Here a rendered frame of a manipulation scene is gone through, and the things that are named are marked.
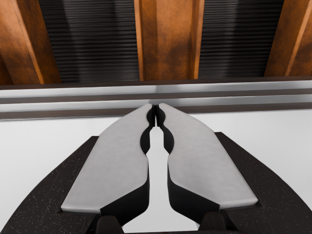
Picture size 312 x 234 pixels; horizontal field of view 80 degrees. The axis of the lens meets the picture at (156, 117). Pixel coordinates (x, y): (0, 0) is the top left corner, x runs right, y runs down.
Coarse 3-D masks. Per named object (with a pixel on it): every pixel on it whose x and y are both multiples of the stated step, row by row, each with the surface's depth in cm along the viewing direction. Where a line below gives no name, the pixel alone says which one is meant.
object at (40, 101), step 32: (0, 96) 15; (32, 96) 16; (64, 96) 16; (96, 96) 15; (128, 96) 15; (160, 96) 15; (192, 96) 15; (224, 96) 15; (256, 96) 15; (288, 96) 15
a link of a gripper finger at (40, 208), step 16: (64, 160) 8; (80, 160) 8; (48, 176) 7; (64, 176) 7; (32, 192) 6; (48, 192) 6; (64, 192) 6; (16, 208) 6; (32, 208) 6; (48, 208) 6; (16, 224) 5; (32, 224) 5; (48, 224) 5; (64, 224) 5; (80, 224) 5; (96, 224) 6
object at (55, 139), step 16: (32, 128) 14; (48, 128) 14; (64, 128) 14; (80, 128) 14; (96, 128) 14; (48, 144) 15; (64, 144) 15; (80, 144) 15; (48, 160) 16; (128, 224) 21
